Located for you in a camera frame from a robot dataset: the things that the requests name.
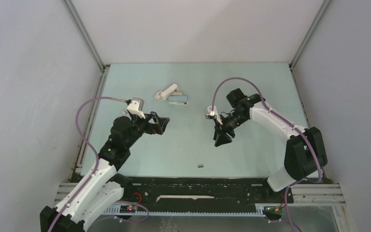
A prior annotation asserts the white stapler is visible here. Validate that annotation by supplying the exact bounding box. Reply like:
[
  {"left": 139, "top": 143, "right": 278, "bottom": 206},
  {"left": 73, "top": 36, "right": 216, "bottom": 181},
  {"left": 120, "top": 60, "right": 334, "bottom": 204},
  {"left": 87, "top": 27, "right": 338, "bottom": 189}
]
[{"left": 160, "top": 84, "right": 178, "bottom": 100}]

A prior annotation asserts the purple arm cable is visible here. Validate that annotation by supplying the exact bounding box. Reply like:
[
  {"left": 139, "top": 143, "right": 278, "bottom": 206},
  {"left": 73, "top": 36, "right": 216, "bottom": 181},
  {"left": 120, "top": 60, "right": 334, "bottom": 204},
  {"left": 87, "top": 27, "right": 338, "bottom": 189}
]
[
  {"left": 48, "top": 96, "right": 132, "bottom": 232},
  {"left": 212, "top": 77, "right": 324, "bottom": 232}
]

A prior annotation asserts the beige stapler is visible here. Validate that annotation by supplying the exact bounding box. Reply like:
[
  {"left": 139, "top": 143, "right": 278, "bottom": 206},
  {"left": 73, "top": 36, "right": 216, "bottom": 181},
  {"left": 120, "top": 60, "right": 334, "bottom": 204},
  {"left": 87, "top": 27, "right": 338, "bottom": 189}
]
[{"left": 171, "top": 91, "right": 185, "bottom": 97}]

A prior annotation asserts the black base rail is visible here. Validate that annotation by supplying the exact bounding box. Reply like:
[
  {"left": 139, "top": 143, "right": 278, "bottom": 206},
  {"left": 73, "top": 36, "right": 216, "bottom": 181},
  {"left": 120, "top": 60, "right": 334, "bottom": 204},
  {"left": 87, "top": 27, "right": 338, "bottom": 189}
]
[{"left": 123, "top": 176, "right": 294, "bottom": 214}]

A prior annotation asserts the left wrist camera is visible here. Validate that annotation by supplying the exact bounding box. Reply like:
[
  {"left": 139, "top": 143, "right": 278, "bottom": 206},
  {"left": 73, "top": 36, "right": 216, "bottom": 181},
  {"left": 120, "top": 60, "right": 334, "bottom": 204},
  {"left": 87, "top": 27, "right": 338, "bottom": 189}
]
[{"left": 123, "top": 98, "right": 145, "bottom": 119}]

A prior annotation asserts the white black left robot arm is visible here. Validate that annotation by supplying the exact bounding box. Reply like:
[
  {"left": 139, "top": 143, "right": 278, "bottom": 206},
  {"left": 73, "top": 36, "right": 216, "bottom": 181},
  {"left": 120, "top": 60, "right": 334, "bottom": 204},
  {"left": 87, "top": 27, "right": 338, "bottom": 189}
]
[{"left": 40, "top": 112, "right": 170, "bottom": 232}]

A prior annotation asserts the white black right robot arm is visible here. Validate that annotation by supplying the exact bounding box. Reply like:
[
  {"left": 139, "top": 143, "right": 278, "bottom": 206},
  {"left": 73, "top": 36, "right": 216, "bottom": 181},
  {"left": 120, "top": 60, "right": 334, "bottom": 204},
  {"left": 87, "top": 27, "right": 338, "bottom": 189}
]
[{"left": 205, "top": 88, "right": 328, "bottom": 202}]

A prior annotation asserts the light blue stapler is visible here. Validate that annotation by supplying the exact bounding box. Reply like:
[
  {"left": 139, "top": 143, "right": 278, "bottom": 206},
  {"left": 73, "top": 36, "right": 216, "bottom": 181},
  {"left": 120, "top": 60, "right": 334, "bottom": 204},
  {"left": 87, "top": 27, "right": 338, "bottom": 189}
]
[{"left": 168, "top": 96, "right": 188, "bottom": 106}]

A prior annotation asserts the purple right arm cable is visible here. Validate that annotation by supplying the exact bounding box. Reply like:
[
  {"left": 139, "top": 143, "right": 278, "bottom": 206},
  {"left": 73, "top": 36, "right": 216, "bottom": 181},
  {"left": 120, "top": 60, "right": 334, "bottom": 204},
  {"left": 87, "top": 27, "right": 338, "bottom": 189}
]
[{"left": 212, "top": 77, "right": 324, "bottom": 232}]

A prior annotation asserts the aluminium frame rail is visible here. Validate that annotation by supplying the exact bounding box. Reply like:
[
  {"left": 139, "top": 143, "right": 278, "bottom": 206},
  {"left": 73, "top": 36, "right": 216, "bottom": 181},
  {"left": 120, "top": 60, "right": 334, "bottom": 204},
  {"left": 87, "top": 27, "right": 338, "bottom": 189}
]
[{"left": 54, "top": 182, "right": 346, "bottom": 218}]

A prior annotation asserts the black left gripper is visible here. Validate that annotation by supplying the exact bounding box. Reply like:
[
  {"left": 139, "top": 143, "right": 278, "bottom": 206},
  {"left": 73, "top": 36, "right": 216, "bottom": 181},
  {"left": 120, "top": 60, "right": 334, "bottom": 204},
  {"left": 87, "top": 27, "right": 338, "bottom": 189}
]
[{"left": 125, "top": 111, "right": 169, "bottom": 148}]

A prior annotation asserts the small white staple box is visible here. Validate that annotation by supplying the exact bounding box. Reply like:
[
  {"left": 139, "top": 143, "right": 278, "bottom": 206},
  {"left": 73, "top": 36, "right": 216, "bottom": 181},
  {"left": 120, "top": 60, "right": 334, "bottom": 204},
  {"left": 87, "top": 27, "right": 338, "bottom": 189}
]
[{"left": 154, "top": 90, "right": 163, "bottom": 101}]

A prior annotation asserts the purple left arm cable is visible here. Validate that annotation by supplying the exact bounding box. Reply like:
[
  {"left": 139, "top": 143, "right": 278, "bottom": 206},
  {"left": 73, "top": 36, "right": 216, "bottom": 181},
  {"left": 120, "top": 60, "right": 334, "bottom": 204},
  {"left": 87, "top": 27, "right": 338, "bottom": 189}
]
[{"left": 48, "top": 96, "right": 132, "bottom": 232}]

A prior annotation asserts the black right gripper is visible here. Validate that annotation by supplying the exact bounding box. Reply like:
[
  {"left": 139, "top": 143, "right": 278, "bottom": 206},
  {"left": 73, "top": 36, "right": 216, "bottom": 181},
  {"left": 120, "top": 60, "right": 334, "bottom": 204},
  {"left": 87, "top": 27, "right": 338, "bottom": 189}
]
[{"left": 213, "top": 111, "right": 248, "bottom": 147}]

